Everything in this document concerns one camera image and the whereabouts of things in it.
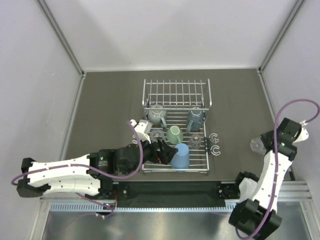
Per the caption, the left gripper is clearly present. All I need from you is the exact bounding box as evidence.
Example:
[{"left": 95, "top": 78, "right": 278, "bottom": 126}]
[{"left": 136, "top": 134, "right": 177, "bottom": 166}]

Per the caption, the blue plastic cup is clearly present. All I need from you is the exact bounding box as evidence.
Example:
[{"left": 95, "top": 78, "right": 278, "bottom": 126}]
[{"left": 170, "top": 143, "right": 190, "bottom": 170}]

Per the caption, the mint green cup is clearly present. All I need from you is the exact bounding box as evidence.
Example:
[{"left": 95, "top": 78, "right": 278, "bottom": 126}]
[{"left": 166, "top": 125, "right": 184, "bottom": 145}]

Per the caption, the clear glass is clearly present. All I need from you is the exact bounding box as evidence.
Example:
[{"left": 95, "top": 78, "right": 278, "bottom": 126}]
[
  {"left": 188, "top": 134, "right": 202, "bottom": 150},
  {"left": 150, "top": 129, "right": 166, "bottom": 143},
  {"left": 250, "top": 137, "right": 266, "bottom": 155}
]

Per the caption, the pale speckled ceramic mug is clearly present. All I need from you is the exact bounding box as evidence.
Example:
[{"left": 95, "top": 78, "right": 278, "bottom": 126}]
[{"left": 147, "top": 104, "right": 167, "bottom": 129}]

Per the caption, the grey-blue ceramic mug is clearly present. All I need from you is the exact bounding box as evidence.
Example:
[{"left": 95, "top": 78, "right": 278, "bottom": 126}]
[{"left": 186, "top": 107, "right": 205, "bottom": 133}]

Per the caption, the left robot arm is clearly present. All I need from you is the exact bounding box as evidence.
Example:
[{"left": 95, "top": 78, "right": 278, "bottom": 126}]
[{"left": 12, "top": 140, "right": 178, "bottom": 199}]

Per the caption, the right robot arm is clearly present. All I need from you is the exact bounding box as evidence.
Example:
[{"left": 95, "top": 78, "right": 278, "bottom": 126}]
[{"left": 228, "top": 118, "right": 309, "bottom": 240}]

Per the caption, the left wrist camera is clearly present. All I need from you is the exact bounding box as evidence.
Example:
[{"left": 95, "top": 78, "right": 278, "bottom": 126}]
[{"left": 129, "top": 119, "right": 152, "bottom": 144}]

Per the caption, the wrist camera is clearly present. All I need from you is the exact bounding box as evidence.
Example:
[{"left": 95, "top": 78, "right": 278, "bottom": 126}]
[
  {"left": 293, "top": 120, "right": 309, "bottom": 144},
  {"left": 129, "top": 119, "right": 152, "bottom": 144}
]

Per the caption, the metal wire dish rack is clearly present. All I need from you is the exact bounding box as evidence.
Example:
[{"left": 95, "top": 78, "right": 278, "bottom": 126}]
[{"left": 142, "top": 79, "right": 220, "bottom": 174}]

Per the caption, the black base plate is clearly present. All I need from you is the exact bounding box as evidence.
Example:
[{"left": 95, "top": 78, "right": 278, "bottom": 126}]
[{"left": 113, "top": 181, "right": 240, "bottom": 208}]

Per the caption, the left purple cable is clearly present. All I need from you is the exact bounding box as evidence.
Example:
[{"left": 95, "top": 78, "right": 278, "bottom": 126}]
[{"left": 11, "top": 121, "right": 145, "bottom": 187}]

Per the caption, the purple cable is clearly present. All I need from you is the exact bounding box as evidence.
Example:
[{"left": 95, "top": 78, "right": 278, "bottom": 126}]
[
  {"left": 11, "top": 121, "right": 145, "bottom": 187},
  {"left": 234, "top": 99, "right": 320, "bottom": 240}
]

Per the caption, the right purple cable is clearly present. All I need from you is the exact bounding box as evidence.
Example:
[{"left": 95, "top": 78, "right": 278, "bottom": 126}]
[{"left": 234, "top": 99, "right": 320, "bottom": 240}]

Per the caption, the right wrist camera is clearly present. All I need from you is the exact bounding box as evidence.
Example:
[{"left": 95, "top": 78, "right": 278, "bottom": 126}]
[{"left": 293, "top": 120, "right": 309, "bottom": 144}]

